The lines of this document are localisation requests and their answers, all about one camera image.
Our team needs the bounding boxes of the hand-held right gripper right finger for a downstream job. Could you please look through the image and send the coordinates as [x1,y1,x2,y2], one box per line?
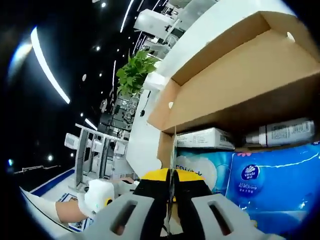
[172,169,262,240]

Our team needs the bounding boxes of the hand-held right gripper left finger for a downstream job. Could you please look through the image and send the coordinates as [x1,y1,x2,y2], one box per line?
[77,168,173,240]

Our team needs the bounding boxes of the green potted plant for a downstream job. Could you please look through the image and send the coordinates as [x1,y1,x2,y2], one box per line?
[116,49,167,97]

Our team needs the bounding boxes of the white medicine box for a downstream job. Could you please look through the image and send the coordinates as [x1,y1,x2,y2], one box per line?
[176,126,236,151]

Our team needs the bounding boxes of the brown cardboard shoe box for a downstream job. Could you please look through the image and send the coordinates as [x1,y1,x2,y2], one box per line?
[146,10,320,236]

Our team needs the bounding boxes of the blue tissue pack soft item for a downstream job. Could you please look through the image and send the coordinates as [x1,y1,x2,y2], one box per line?
[223,143,320,237]

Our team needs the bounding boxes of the person's left hand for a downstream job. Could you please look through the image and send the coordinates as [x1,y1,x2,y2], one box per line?
[75,190,97,220]

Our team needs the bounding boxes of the blue wet wipes pack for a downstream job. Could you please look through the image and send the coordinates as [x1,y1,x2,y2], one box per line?
[174,147,235,197]

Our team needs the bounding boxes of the person in white shirt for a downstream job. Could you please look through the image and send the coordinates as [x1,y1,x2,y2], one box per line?
[19,186,62,227]

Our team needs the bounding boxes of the grey shelf rack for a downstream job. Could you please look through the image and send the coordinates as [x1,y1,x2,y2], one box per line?
[64,122,130,193]

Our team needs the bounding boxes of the ceiling light strip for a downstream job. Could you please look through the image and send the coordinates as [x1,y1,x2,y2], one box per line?
[30,26,71,105]

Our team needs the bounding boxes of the blue bordered wall poster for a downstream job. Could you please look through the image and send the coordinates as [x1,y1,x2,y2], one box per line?
[29,167,92,233]

